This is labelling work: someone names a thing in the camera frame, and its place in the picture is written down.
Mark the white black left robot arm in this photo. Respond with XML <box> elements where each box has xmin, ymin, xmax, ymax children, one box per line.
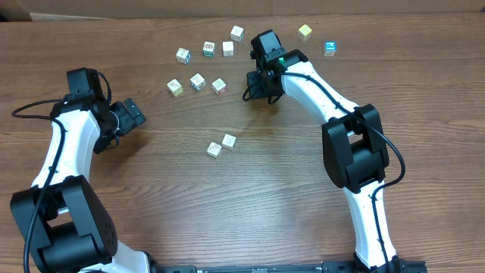
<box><xmin>10</xmin><ymin>67</ymin><xmax>159</xmax><ymax>272</ymax></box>

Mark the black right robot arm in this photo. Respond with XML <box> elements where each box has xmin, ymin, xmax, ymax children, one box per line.
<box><xmin>243</xmin><ymin>30</ymin><xmax>399</xmax><ymax>272</ymax></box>

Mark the yellow letter wooden block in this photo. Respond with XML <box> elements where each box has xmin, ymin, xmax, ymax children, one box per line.
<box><xmin>167</xmin><ymin>79</ymin><xmax>183</xmax><ymax>96</ymax></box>

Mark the green red wooden block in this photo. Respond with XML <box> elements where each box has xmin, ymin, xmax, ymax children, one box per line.
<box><xmin>202</xmin><ymin>42</ymin><xmax>215</xmax><ymax>58</ymax></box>

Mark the red edged bee block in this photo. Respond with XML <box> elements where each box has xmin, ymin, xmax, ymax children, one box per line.
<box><xmin>211</xmin><ymin>78</ymin><xmax>227</xmax><ymax>96</ymax></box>

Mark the white block near arm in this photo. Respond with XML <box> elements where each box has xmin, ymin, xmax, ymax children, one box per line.
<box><xmin>190</xmin><ymin>74</ymin><xmax>205</xmax><ymax>91</ymax></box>

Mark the far yellow wooden block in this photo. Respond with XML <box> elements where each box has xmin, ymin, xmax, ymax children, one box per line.
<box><xmin>298</xmin><ymin>24</ymin><xmax>312</xmax><ymax>42</ymax></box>

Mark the far blue wooden block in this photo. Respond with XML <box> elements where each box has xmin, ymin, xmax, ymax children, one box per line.
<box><xmin>324</xmin><ymin>41</ymin><xmax>336</xmax><ymax>57</ymax></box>

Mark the red elephant wooden block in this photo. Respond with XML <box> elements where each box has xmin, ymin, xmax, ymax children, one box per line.
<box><xmin>221</xmin><ymin>134</ymin><xmax>236</xmax><ymax>150</ymax></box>

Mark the white blue wooden block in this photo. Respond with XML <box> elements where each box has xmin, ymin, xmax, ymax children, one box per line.
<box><xmin>176</xmin><ymin>48</ymin><xmax>191</xmax><ymax>64</ymax></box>

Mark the cardboard backdrop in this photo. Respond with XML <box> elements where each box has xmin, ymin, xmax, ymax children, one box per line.
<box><xmin>1</xmin><ymin>0</ymin><xmax>484</xmax><ymax>20</ymax></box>

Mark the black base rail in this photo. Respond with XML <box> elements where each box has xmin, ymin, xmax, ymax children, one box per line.
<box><xmin>158</xmin><ymin>259</ymin><xmax>427</xmax><ymax>273</ymax></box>

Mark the white block dark edge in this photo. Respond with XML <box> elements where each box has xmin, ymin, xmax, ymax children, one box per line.
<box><xmin>230</xmin><ymin>26</ymin><xmax>244</xmax><ymax>42</ymax></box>

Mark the plain white wooden block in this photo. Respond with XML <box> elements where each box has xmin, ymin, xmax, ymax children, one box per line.
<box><xmin>222</xmin><ymin>41</ymin><xmax>234</xmax><ymax>57</ymax></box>

